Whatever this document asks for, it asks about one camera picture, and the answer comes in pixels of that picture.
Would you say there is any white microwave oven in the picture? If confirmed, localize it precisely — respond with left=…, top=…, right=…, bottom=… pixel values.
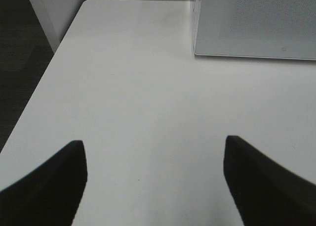
left=195, top=0, right=316, bottom=60

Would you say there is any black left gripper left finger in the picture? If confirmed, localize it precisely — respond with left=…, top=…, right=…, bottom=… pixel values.
left=0, top=140, right=87, bottom=226

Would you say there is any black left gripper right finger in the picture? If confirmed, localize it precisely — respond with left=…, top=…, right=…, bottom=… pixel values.
left=223, top=136, right=316, bottom=226

